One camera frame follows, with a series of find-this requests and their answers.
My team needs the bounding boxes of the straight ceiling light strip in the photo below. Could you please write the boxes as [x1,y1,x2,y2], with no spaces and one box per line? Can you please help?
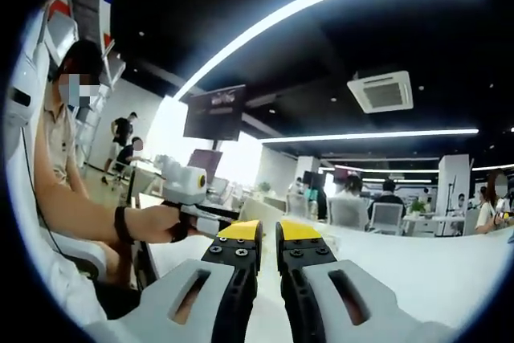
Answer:
[259,129,479,143]

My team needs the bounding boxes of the white mesh office chair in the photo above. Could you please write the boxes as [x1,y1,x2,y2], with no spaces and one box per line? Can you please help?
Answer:
[326,197,370,232]
[368,201,406,236]

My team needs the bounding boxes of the hanging black screen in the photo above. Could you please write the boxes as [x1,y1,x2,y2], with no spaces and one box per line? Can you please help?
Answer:
[183,84,247,142]

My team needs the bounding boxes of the reddish wall display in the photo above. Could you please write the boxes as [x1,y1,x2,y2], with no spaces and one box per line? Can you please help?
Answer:
[332,166,362,179]

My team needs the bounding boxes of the black wristband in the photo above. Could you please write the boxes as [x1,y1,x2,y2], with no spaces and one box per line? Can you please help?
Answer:
[113,205,137,246]

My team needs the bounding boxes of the white chest device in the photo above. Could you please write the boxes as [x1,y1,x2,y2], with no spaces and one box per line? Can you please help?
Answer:
[4,84,33,129]

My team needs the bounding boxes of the white table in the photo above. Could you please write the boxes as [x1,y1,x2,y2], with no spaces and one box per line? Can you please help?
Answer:
[140,196,513,343]

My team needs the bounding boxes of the person's dark trousers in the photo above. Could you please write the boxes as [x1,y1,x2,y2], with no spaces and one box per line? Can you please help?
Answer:
[94,277,142,320]

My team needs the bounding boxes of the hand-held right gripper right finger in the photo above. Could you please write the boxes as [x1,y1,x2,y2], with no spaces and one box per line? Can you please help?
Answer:
[275,220,447,343]

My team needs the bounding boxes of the pale armrest office chair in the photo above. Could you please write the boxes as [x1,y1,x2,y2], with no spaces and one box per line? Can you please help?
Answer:
[50,233,108,280]

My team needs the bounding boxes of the person's left hand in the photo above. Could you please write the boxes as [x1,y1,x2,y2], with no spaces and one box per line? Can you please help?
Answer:
[134,203,200,245]

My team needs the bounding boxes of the white square pillar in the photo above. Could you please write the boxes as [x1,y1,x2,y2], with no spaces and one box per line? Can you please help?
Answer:
[437,153,471,236]

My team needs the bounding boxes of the ceiling air conditioner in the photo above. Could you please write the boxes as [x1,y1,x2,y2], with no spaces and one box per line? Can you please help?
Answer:
[347,71,414,114]

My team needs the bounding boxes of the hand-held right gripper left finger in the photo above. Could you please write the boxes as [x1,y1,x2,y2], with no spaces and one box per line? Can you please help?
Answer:
[120,219,264,343]

